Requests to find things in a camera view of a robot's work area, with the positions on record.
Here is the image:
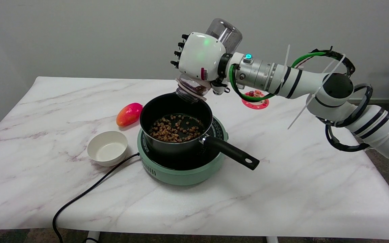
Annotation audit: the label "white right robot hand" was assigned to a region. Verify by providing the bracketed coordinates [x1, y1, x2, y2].
[170, 32, 233, 95]

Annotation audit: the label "clear plastic bottle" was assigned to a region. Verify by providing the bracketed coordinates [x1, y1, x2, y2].
[176, 18, 243, 103]

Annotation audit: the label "pink round coaster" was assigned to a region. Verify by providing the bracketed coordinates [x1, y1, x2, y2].
[242, 90, 269, 110]

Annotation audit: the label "brown food pieces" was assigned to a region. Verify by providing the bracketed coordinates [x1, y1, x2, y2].
[148, 114, 204, 142]

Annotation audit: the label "red orange mango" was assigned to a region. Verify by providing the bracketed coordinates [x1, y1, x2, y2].
[116, 103, 143, 127]

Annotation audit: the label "green induction cooker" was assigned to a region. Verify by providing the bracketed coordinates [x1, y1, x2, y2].
[137, 115, 229, 186]

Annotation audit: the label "white zip tie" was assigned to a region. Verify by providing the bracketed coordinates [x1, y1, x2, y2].
[281, 45, 346, 130]

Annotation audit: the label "white ceramic bowl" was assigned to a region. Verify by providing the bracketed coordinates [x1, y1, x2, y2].
[87, 131, 128, 167]

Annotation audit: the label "black soup pot with handle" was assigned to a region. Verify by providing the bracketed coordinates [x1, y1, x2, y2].
[139, 90, 260, 170]

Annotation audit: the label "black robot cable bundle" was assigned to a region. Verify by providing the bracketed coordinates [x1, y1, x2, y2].
[311, 46, 374, 152]

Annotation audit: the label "black power cord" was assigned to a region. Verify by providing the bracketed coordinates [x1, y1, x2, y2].
[52, 153, 141, 243]

